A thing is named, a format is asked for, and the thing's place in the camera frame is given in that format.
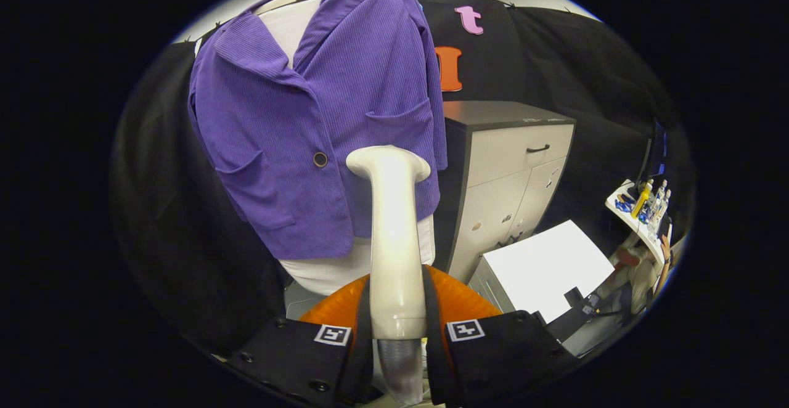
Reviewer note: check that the grey cabinet with black top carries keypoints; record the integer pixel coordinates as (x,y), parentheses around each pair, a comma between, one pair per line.
(499,161)

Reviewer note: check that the white side table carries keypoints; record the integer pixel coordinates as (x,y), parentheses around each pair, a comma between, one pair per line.
(635,226)

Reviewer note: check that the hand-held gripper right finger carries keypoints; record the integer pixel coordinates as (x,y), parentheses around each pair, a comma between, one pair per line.
(433,346)

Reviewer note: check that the white mannequin torso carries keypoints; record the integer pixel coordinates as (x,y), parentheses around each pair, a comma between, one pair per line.
(320,272)

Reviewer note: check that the white low cabinet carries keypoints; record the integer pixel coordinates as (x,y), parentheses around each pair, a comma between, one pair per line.
(542,266)

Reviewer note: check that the dark computer monitor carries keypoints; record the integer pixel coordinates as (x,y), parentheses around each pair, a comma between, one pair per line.
(656,149)

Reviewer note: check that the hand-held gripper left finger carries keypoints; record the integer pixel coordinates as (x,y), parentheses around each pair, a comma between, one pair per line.
(363,346)

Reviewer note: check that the yellow bottle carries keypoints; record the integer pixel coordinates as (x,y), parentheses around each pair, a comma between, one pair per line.
(641,199)

